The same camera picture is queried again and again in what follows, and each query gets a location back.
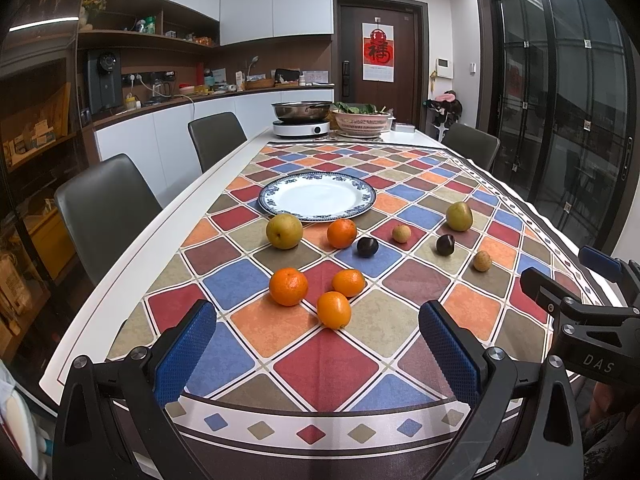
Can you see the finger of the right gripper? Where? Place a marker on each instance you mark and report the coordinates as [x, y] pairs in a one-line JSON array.
[[554, 298], [612, 269]]

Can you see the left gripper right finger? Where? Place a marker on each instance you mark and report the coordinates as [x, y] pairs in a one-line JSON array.
[[522, 423]]

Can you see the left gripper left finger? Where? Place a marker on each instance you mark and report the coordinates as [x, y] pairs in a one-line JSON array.
[[89, 442]]

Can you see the small tan fruit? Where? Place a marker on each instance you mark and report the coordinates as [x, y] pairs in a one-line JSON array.
[[401, 234], [482, 261]]

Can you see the dark plum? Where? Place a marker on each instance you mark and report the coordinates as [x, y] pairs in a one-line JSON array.
[[445, 245], [367, 247]]

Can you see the small orange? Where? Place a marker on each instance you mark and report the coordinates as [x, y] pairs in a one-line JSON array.
[[349, 282]]

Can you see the large orange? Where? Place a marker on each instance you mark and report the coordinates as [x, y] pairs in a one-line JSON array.
[[341, 233]]

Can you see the large yellow pear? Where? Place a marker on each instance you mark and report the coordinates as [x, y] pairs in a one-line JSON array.
[[284, 231]]

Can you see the dark chair right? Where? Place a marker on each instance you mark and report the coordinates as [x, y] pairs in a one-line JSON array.
[[471, 143]]

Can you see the dark chair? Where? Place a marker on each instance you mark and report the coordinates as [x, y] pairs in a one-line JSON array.
[[215, 136], [471, 143], [104, 209]]

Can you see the glass sliding door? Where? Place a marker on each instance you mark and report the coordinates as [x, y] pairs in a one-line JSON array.
[[565, 84]]

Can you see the dark chair near left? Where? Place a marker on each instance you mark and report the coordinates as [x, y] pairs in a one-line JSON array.
[[104, 209]]

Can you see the small white box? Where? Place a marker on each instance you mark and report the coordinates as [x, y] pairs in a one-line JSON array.
[[405, 128]]

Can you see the colourful checkered tablecloth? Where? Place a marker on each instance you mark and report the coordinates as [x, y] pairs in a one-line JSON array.
[[278, 395]]

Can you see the dark wooden door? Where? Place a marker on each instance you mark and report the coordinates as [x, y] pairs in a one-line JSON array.
[[405, 96]]

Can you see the blue white porcelain plate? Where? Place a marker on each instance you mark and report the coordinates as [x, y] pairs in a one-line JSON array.
[[317, 196]]

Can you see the pink basket with greens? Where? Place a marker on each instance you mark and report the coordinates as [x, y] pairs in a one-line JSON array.
[[364, 120]]

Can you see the dark chair far left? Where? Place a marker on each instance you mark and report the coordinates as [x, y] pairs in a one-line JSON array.
[[215, 136]]

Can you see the red fu door poster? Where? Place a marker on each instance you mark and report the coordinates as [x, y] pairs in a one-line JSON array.
[[378, 52]]

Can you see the white induction cooker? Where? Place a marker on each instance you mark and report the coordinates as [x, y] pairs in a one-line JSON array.
[[302, 130]]

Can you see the steel pot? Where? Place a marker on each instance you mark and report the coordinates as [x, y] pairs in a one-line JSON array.
[[300, 112]]

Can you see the black water dispenser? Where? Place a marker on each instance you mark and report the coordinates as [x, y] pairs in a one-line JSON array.
[[104, 79]]

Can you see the white wall intercom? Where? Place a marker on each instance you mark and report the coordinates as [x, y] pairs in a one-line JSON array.
[[444, 68]]

